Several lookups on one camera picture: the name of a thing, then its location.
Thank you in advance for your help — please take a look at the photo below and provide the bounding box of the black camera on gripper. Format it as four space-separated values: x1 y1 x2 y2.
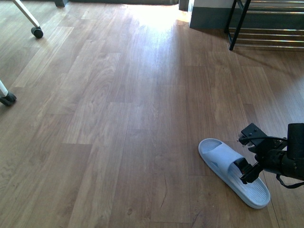
237 123 266 147

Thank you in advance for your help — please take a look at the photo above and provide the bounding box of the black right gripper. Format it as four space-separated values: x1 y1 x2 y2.
234 137 304 183

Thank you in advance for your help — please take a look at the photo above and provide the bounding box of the black metal shoe rack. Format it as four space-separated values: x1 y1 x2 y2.
224 0 304 50

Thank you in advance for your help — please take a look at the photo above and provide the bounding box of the black cable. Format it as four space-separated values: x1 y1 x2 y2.
242 136 304 189

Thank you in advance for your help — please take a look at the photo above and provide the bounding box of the white office chair on casters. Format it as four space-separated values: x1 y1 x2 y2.
0 0 44 106

